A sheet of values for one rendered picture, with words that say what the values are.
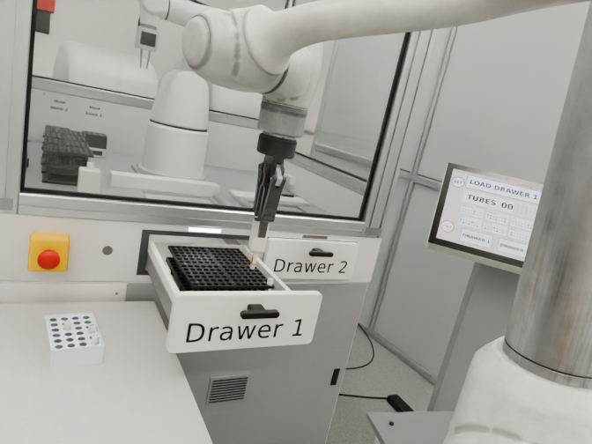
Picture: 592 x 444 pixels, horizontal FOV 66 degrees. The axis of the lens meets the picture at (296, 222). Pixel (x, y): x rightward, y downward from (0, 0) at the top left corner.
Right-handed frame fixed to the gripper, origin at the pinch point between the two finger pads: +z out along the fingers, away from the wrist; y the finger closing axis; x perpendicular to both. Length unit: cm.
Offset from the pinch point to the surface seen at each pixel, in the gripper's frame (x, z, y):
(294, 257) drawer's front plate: -17.8, 12.5, 23.7
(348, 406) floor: -80, 101, 75
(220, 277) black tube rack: 5.9, 10.5, 1.5
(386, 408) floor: -99, 101, 73
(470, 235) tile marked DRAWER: -72, 0, 24
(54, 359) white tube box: 33.8, 22.5, -11.1
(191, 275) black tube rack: 11.8, 10.5, 1.2
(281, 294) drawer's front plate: -3.4, 7.7, -11.2
